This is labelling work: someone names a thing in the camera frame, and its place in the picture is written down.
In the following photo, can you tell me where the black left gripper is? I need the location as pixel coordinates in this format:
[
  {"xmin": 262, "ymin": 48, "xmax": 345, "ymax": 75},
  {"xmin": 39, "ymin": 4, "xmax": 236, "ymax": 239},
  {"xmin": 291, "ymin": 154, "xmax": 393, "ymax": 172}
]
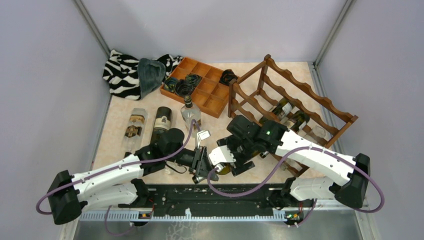
[{"xmin": 165, "ymin": 145, "xmax": 219, "ymax": 181}]

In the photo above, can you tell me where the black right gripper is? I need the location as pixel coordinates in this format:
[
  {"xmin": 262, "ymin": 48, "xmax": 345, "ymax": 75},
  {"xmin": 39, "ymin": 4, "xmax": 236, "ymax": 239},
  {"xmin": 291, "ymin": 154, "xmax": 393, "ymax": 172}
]
[{"xmin": 217, "ymin": 135, "xmax": 257, "ymax": 176}]

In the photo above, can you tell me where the dark wine bottle front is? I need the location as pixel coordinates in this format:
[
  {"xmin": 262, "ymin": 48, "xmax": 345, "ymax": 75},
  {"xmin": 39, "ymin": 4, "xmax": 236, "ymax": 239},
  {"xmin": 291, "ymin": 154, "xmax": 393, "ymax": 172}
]
[{"xmin": 271, "ymin": 97, "xmax": 295, "ymax": 123}]

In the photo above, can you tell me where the dark wine bottle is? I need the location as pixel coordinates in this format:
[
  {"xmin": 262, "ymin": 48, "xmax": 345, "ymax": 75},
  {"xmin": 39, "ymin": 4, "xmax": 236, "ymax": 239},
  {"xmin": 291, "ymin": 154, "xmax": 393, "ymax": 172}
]
[
  {"xmin": 192, "ymin": 163, "xmax": 231, "ymax": 184},
  {"xmin": 271, "ymin": 97, "xmax": 295, "ymax": 123},
  {"xmin": 150, "ymin": 106, "xmax": 173, "ymax": 144}
]

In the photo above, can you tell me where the wooden wine rack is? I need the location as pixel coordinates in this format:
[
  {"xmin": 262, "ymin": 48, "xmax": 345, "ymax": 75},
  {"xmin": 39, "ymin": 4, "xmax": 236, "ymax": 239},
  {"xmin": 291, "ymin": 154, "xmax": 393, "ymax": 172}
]
[{"xmin": 227, "ymin": 54, "xmax": 359, "ymax": 177}]

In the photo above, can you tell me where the green wine bottle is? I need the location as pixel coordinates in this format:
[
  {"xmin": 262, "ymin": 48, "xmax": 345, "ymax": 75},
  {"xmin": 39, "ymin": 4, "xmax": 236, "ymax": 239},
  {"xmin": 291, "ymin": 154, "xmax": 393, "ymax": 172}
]
[{"xmin": 259, "ymin": 111, "xmax": 307, "ymax": 142}]

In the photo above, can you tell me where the dark wine bottle back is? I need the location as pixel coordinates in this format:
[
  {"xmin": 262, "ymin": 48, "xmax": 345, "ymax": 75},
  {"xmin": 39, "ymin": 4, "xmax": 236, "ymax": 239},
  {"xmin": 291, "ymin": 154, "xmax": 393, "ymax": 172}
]
[{"xmin": 192, "ymin": 163, "xmax": 231, "ymax": 184}]

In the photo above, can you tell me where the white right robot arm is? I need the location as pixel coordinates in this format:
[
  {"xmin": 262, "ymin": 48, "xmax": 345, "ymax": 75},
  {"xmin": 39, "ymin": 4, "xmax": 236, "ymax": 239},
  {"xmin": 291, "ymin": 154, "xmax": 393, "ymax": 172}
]
[{"xmin": 208, "ymin": 115, "xmax": 371, "ymax": 209}]

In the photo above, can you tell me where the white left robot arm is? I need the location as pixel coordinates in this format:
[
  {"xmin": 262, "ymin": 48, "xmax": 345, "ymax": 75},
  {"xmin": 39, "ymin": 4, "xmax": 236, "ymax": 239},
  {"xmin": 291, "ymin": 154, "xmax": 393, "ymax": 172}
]
[{"xmin": 48, "ymin": 128, "xmax": 212, "ymax": 225}]

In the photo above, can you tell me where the small clear glass bottle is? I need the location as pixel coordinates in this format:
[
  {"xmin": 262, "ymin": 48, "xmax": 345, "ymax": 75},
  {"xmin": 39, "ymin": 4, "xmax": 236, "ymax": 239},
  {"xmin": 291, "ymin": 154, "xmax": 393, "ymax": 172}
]
[{"xmin": 164, "ymin": 163, "xmax": 181, "ymax": 175}]

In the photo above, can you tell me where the standing clear bottle black cap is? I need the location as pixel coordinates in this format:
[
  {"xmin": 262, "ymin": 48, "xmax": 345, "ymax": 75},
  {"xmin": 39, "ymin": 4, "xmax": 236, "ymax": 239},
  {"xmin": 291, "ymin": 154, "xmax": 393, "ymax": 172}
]
[{"xmin": 180, "ymin": 95, "xmax": 202, "ymax": 137}]

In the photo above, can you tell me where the dark wine bottle lying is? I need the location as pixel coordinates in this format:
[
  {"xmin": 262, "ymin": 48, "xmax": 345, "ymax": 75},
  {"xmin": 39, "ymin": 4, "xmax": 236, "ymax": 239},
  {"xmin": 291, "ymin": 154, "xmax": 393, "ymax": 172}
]
[{"xmin": 150, "ymin": 106, "xmax": 173, "ymax": 144}]

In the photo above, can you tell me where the clear liquor bottle gold label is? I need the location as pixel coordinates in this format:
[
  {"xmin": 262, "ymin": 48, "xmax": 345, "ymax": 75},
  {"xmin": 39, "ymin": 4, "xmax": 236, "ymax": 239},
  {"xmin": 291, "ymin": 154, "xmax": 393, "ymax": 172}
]
[{"xmin": 122, "ymin": 108, "xmax": 148, "ymax": 158}]

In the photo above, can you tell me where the black rolled item right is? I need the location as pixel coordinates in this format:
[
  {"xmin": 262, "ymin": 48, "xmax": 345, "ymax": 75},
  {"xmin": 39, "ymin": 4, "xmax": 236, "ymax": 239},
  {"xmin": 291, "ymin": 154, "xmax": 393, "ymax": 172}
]
[{"xmin": 219, "ymin": 69, "xmax": 239, "ymax": 86}]

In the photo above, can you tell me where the orange wooden compartment tray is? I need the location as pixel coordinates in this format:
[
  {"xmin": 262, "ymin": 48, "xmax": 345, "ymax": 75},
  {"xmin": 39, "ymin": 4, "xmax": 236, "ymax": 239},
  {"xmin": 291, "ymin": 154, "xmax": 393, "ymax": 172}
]
[{"xmin": 160, "ymin": 57, "xmax": 229, "ymax": 118}]

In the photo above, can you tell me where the zebra striped cloth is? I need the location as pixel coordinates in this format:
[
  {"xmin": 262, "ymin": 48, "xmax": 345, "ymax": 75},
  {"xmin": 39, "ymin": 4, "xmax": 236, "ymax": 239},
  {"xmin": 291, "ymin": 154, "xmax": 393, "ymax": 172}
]
[{"xmin": 102, "ymin": 49, "xmax": 184, "ymax": 101}]

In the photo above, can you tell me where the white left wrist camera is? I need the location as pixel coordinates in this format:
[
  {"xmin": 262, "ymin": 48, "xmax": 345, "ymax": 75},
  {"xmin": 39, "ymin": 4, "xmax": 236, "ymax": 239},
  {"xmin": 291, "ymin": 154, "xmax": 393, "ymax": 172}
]
[{"xmin": 195, "ymin": 130, "xmax": 211, "ymax": 148}]

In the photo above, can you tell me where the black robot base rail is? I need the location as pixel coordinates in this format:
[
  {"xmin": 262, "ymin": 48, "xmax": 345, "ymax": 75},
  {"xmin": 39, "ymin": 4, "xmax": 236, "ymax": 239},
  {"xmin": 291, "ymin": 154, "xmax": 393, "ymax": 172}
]
[{"xmin": 79, "ymin": 182, "xmax": 329, "ymax": 223}]

